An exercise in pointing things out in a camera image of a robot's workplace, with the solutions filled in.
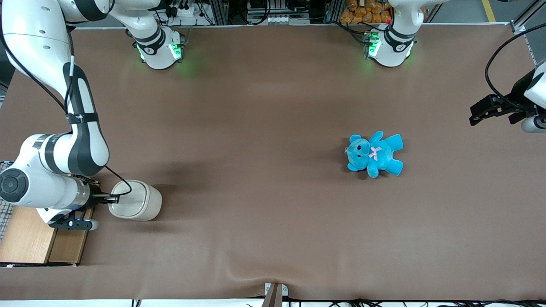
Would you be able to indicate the white power strip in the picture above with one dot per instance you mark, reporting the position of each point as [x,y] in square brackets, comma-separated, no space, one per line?
[185,10]

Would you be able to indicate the white push-lid trash can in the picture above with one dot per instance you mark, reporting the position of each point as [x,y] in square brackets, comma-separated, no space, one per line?
[138,204]

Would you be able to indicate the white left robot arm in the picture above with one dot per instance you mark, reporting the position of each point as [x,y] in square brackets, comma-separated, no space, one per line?
[392,47]

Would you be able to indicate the brown table mat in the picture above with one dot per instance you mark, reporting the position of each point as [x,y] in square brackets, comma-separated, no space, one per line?
[273,192]

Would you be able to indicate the blue teddy bear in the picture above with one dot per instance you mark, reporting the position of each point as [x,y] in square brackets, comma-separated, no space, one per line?
[377,154]

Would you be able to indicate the orange plush toys pile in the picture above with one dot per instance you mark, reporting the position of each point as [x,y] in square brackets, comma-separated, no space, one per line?
[367,12]

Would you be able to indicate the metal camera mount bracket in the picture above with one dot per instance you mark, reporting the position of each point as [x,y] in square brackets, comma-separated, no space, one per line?
[275,295]

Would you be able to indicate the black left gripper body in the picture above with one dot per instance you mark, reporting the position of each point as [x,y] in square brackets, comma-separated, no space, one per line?
[518,94]

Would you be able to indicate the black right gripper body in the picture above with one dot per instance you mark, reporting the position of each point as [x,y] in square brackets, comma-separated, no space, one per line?
[94,196]

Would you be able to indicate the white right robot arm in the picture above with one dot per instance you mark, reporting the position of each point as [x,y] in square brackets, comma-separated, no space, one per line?
[42,51]

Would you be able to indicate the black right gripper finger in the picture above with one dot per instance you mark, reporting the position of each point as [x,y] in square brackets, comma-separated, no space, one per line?
[110,196]
[112,201]

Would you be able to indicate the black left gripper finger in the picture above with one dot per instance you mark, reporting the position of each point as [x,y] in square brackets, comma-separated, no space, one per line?
[486,105]
[490,117]

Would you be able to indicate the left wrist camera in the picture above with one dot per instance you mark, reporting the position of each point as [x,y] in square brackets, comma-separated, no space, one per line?
[533,123]

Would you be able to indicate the aluminium frame post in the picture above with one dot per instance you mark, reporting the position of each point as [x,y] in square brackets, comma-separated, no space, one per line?
[527,19]

